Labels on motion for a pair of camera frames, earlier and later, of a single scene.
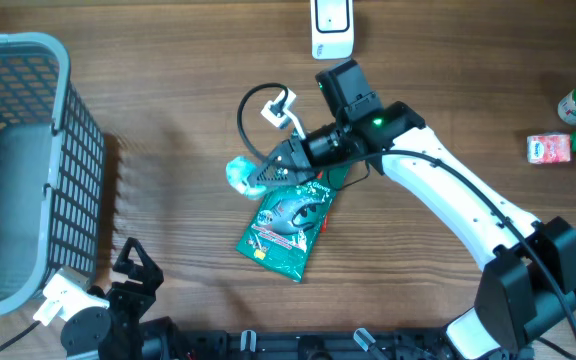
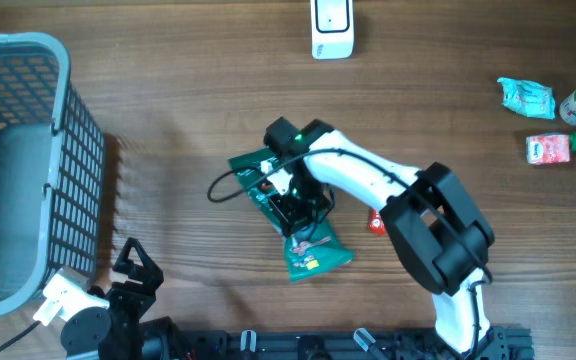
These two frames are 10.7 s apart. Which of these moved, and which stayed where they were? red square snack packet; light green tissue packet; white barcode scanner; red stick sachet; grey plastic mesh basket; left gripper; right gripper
Moved: light green tissue packet; right gripper; red stick sachet
Stayed: left gripper; grey plastic mesh basket; red square snack packet; white barcode scanner
